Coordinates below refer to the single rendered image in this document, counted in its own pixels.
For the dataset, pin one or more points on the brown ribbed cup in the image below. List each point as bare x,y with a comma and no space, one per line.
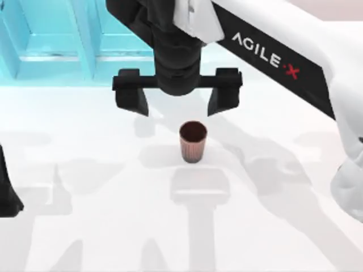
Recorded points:
193,147

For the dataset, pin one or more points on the light blue rack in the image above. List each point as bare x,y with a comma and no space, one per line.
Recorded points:
56,42

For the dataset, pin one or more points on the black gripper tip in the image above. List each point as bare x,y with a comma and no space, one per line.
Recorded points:
7,192

